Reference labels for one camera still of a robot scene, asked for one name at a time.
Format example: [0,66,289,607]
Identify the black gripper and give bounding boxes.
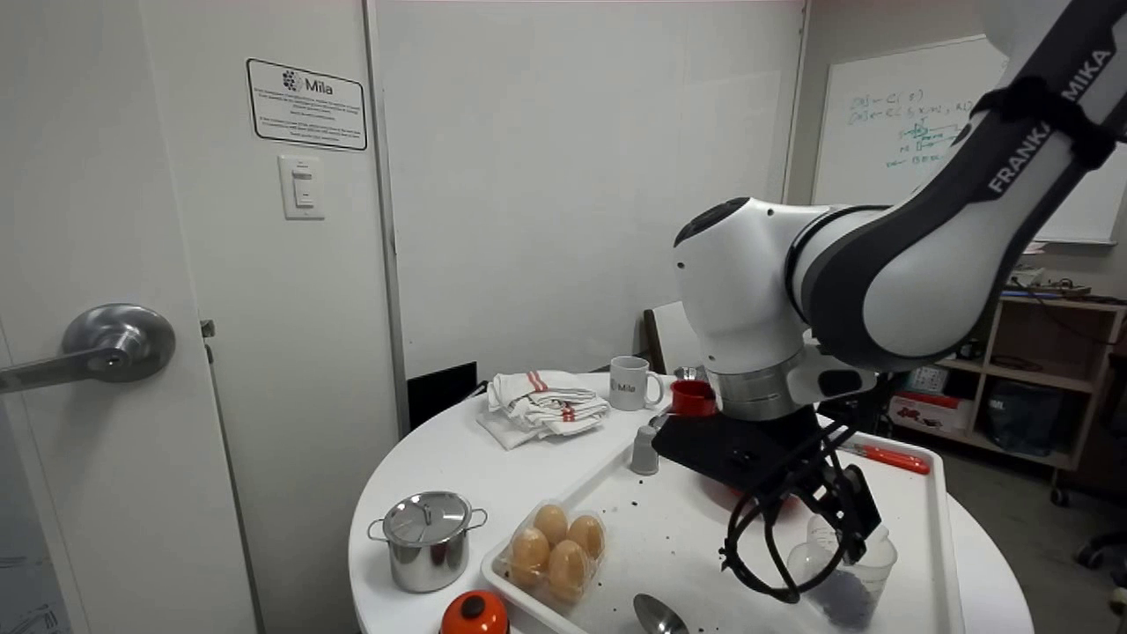
[651,407,883,547]

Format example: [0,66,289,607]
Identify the white red storage box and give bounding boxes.
[889,388,980,439]

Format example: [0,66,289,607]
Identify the white plastic tray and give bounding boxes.
[481,427,973,634]

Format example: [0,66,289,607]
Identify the red mug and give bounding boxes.
[665,377,724,427]

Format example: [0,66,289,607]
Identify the small steel shaker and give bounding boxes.
[626,424,665,480]

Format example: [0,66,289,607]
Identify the white mug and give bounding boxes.
[606,352,671,417]

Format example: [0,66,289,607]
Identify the wooden shelf unit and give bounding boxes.
[936,284,1127,476]

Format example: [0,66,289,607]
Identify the bread piece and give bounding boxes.
[499,501,614,611]

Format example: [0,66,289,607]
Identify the white red striped cloth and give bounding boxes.
[475,366,616,455]

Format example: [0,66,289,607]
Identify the white whiteboard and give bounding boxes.
[811,30,1127,251]

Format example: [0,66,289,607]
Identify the orange round toy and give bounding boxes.
[442,588,519,634]

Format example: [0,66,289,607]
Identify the black box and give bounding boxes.
[404,359,483,432]

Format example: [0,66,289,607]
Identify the steel pot with lid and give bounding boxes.
[362,488,494,597]

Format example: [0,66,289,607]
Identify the red handled spoon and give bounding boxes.
[631,593,695,634]

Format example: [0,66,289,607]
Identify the white light switch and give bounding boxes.
[279,156,329,226]

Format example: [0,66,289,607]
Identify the white wall sign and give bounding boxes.
[245,57,375,156]

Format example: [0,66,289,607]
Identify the steel door handle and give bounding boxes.
[0,300,181,399]

